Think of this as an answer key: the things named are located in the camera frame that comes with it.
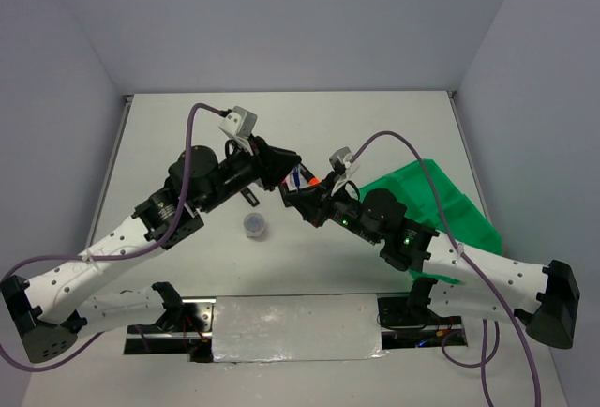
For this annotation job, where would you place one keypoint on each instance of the blue cap highlighter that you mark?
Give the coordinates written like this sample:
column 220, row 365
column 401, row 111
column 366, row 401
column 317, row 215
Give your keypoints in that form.
column 250, row 197

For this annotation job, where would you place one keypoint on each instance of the green plastic organizer tray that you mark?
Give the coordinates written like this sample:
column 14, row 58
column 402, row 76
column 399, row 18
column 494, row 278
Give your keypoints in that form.
column 410, row 186

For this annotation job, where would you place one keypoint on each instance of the blue ballpoint pen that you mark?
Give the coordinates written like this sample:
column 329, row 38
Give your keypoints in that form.
column 296, row 177

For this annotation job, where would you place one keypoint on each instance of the silver tape strip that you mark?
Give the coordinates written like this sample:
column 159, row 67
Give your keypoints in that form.
column 296, row 328

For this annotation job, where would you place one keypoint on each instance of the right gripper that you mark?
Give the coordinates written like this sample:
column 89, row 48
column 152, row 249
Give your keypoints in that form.
column 313, row 203

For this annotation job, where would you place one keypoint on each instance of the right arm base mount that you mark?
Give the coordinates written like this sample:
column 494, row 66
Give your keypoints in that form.
column 401, row 329

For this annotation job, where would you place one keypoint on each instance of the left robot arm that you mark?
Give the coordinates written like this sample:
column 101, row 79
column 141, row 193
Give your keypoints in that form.
column 53, row 310

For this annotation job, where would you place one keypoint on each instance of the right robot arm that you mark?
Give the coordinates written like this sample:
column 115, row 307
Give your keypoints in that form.
column 456, row 279

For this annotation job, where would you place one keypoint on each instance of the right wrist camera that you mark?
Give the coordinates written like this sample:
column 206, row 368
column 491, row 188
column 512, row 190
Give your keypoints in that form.
column 343, row 167

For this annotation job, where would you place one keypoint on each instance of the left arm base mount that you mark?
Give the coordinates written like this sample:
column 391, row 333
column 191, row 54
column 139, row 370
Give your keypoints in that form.
column 192, row 337

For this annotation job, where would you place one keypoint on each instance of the clear jar of paper clips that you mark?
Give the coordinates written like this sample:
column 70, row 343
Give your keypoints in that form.
column 254, row 225

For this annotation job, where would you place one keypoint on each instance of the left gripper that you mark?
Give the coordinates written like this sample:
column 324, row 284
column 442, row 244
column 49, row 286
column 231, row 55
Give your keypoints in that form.
column 282, row 159

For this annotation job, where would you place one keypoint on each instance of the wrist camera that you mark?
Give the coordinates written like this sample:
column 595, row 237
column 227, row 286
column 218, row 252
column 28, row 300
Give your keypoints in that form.
column 343, row 167
column 238, row 123

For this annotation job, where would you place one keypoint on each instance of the white glue bottle blue cap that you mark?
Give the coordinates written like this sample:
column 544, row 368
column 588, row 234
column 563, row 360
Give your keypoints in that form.
column 291, row 180

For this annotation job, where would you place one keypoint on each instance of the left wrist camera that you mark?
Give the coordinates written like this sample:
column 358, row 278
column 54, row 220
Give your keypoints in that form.
column 238, row 123

